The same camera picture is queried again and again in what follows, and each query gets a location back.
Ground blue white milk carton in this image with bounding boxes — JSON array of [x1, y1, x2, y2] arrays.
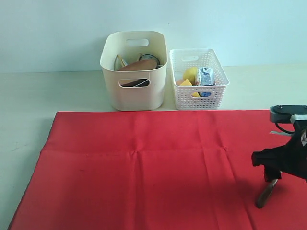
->
[[196, 67, 214, 86]]

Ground brown egg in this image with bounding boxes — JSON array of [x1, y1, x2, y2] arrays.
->
[[176, 79, 184, 85]]

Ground brown wooden spoon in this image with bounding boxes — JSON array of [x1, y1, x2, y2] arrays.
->
[[255, 179, 279, 208]]

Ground yellow lemon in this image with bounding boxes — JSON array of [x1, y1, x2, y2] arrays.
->
[[183, 67, 198, 82]]

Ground white perforated plastic basket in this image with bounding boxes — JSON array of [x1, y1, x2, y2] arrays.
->
[[169, 48, 229, 110]]

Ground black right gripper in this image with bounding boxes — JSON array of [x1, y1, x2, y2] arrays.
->
[[251, 128, 307, 182]]

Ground brown wooden plate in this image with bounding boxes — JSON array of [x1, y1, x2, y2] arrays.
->
[[119, 60, 158, 87]]

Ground cream plastic storage bin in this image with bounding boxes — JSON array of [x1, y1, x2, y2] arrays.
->
[[100, 31, 168, 111]]

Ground white ceramic bowl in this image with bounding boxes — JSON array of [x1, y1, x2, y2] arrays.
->
[[133, 79, 150, 87]]

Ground stainless steel cup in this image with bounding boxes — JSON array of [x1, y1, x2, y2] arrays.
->
[[139, 54, 160, 65]]

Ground yellow cheese wedge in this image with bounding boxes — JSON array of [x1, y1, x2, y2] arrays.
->
[[180, 79, 193, 87]]

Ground red tablecloth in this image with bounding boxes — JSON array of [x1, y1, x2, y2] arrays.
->
[[9, 110, 307, 230]]

